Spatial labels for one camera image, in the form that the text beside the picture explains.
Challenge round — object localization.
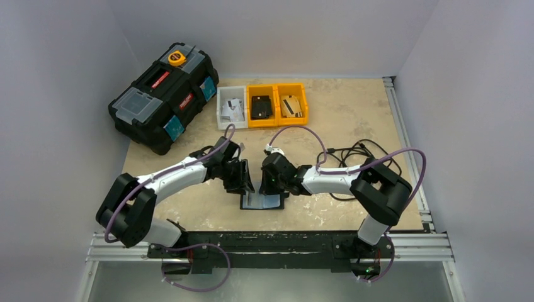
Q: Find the black plastic toolbox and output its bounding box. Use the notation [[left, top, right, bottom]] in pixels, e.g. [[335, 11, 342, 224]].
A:
[[108, 42, 219, 155]]

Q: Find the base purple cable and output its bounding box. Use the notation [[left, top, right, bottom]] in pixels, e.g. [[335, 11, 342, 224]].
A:
[[355, 237, 399, 284], [161, 244, 232, 293]]

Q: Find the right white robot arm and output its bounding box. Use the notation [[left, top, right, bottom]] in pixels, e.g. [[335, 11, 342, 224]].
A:
[[259, 152, 413, 256]]

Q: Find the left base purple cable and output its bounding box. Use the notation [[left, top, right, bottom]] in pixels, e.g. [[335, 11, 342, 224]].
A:
[[161, 244, 232, 293]]

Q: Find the black cable on table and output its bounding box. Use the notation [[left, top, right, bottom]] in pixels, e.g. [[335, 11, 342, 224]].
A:
[[316, 139, 403, 201]]

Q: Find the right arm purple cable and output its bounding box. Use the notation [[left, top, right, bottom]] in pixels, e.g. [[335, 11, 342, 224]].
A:
[[266, 125, 427, 205]]

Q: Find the right yellow plastic bin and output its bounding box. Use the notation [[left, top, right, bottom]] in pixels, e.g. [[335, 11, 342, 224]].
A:
[[276, 83, 309, 126]]

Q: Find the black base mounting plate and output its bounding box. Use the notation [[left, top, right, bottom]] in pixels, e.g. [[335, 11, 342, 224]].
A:
[[147, 231, 395, 277]]

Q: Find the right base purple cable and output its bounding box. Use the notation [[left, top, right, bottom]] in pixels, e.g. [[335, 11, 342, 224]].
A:
[[355, 237, 399, 284]]

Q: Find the yellow tape measure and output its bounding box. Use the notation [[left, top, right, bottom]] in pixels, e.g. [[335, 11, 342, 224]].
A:
[[168, 50, 187, 67]]

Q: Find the gold credit cards stack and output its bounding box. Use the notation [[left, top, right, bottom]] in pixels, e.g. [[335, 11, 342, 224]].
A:
[[280, 95, 303, 118]]

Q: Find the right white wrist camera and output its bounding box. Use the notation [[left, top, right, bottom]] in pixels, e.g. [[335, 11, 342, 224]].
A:
[[264, 144, 285, 155]]

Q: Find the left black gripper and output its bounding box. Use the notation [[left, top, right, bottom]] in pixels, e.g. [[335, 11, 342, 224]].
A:
[[219, 158, 254, 195]]

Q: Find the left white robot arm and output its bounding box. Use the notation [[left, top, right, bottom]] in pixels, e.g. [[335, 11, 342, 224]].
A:
[[96, 137, 254, 257]]

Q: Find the white plastic bin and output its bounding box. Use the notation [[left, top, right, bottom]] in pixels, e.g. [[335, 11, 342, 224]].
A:
[[216, 86, 249, 130]]

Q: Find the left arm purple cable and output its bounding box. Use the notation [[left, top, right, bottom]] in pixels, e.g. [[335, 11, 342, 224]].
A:
[[104, 123, 237, 244]]

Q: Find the silver credit cards stack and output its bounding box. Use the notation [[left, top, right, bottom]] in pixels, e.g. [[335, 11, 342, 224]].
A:
[[220, 98, 244, 122]]

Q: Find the black leather card holder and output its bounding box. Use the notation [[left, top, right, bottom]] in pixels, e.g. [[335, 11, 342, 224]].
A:
[[240, 193, 287, 210]]

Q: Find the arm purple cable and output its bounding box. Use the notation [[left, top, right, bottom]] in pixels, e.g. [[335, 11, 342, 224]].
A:
[[104, 123, 237, 244], [266, 125, 427, 205]]

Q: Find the yellow plastic bin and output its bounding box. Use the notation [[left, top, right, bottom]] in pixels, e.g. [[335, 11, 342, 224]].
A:
[[246, 85, 280, 128], [276, 83, 309, 126]]

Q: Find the middle yellow plastic bin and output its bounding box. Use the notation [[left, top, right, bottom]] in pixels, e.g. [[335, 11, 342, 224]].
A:
[[246, 85, 280, 128]]

